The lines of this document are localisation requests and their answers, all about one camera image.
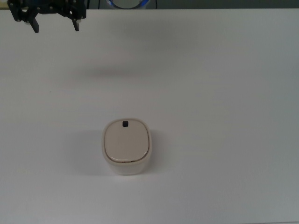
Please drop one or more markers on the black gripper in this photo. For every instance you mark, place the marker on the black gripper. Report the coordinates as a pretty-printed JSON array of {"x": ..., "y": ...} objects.
[{"x": 49, "y": 5}]

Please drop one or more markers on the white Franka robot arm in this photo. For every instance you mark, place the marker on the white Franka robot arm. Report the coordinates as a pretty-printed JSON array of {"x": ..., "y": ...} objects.
[{"x": 127, "y": 3}]

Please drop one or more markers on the small white trash can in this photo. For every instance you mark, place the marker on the small white trash can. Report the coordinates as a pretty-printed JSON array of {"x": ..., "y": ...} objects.
[{"x": 127, "y": 144}]

